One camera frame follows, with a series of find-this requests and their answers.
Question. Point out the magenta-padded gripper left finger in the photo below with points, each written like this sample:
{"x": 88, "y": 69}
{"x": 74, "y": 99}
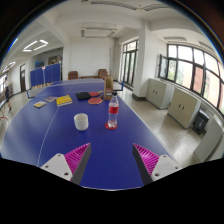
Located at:
{"x": 75, "y": 159}

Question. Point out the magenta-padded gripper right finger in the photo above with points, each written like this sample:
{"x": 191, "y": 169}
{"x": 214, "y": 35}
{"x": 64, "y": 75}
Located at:
{"x": 148, "y": 160}

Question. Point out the clear red-labelled water bottle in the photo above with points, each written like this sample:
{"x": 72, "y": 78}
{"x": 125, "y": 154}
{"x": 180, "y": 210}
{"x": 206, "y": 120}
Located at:
{"x": 113, "y": 110}

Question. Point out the white mug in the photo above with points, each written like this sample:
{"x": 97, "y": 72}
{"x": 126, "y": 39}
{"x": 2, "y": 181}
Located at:
{"x": 81, "y": 122}

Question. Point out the yellow book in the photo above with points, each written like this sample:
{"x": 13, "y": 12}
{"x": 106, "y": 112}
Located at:
{"x": 64, "y": 100}

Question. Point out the red table tennis paddle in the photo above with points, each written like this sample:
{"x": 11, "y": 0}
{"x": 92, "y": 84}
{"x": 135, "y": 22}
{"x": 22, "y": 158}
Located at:
{"x": 95, "y": 101}
{"x": 94, "y": 94}

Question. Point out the beige two-door cabinet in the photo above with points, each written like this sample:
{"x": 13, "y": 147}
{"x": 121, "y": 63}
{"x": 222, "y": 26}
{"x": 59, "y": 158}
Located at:
{"x": 159, "y": 93}
{"x": 184, "y": 107}
{"x": 208, "y": 140}

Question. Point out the black pouch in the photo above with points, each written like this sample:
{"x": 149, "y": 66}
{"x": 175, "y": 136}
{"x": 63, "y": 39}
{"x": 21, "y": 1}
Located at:
{"x": 83, "y": 95}

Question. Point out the black bin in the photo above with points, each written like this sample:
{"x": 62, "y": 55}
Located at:
{"x": 200, "y": 121}

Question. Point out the small yellow booklet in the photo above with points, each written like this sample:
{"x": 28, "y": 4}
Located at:
{"x": 40, "y": 104}

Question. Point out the grey notebook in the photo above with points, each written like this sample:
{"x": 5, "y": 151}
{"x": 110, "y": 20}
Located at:
{"x": 50, "y": 99}

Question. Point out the table tennis net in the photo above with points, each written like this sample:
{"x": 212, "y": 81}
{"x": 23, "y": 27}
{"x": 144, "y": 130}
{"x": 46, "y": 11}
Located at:
{"x": 118, "y": 86}

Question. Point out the brown armchair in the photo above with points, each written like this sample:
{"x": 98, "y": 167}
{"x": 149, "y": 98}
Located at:
{"x": 73, "y": 75}
{"x": 102, "y": 73}

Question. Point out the folded blue tennis table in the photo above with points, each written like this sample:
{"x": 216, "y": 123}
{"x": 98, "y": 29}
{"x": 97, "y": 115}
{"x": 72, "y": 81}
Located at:
{"x": 45, "y": 75}

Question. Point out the person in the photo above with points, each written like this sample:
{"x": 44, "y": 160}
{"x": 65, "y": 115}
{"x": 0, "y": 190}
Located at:
{"x": 7, "y": 93}

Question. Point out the dark brown door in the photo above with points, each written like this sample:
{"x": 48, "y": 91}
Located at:
{"x": 22, "y": 78}

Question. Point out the wide dark-framed window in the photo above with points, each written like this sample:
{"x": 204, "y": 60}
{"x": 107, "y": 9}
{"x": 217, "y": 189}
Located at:
{"x": 193, "y": 73}

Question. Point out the tall dark-framed window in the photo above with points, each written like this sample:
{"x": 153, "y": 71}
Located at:
{"x": 129, "y": 63}

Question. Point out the group of ceiling lights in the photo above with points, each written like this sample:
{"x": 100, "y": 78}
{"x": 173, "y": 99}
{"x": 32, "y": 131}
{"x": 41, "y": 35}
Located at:
{"x": 36, "y": 45}

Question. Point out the ceiling air conditioner unit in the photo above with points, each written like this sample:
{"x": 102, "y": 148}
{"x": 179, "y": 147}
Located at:
{"x": 98, "y": 32}

